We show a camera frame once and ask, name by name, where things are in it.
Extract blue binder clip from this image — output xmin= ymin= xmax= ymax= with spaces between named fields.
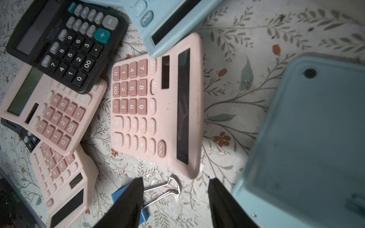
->
xmin=111 ymin=174 xmax=183 ymax=226

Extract teal calculator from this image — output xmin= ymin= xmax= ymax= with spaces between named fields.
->
xmin=121 ymin=0 xmax=221 ymax=58
xmin=81 ymin=0 xmax=123 ymax=8

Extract black calculator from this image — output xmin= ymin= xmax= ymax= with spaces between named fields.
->
xmin=6 ymin=0 xmax=128 ymax=94
xmin=1 ymin=118 xmax=40 ymax=152

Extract pink calculator front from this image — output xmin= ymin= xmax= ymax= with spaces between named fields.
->
xmin=30 ymin=142 xmax=98 ymax=228

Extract black calculator back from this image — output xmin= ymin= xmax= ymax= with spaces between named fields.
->
xmin=6 ymin=0 xmax=128 ymax=94

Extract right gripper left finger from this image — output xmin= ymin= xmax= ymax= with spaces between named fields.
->
xmin=94 ymin=177 xmax=144 ymax=228

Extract teal calculator face down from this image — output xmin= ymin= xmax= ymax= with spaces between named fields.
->
xmin=232 ymin=53 xmax=365 ymax=228

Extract black calculator front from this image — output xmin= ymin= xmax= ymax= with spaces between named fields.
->
xmin=1 ymin=118 xmax=40 ymax=152

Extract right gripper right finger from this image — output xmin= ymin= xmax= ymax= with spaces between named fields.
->
xmin=208 ymin=178 xmax=257 ymax=228

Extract pink calculator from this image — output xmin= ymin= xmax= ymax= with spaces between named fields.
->
xmin=110 ymin=33 xmax=203 ymax=179
xmin=1 ymin=64 xmax=107 ymax=156
xmin=30 ymin=142 xmax=98 ymax=228

